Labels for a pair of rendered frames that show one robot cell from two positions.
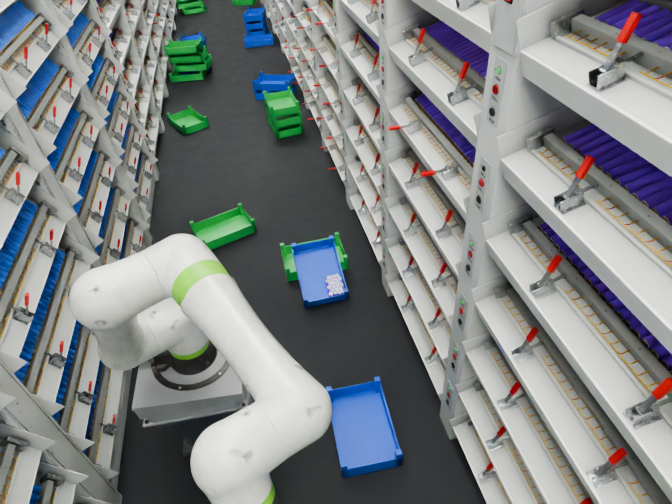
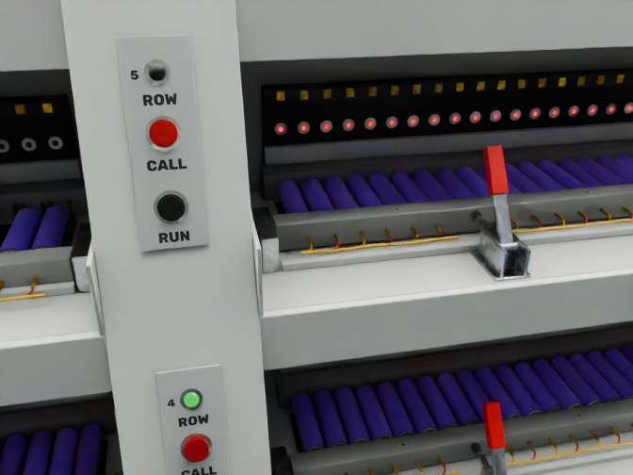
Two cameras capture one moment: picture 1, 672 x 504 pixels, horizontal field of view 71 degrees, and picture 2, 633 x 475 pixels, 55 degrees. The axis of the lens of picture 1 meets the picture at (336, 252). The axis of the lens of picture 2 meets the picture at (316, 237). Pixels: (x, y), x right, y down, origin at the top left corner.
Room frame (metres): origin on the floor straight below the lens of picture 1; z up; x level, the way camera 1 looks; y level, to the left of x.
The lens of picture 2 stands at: (0.75, 0.04, 1.02)
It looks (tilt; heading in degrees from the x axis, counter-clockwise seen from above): 12 degrees down; 268
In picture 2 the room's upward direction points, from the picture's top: 3 degrees counter-clockwise
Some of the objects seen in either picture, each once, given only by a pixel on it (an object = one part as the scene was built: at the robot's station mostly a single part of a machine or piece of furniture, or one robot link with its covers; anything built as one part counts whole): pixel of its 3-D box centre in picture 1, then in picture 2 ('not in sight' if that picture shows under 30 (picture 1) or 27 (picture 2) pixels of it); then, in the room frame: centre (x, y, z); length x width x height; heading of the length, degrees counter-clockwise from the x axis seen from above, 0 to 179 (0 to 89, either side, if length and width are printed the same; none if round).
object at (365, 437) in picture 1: (362, 424); not in sight; (0.84, -0.03, 0.04); 0.30 x 0.20 x 0.08; 7
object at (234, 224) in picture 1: (223, 226); not in sight; (2.06, 0.60, 0.04); 0.30 x 0.20 x 0.08; 117
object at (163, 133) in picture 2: not in sight; (163, 133); (0.82, -0.32, 1.01); 0.02 x 0.01 x 0.02; 9
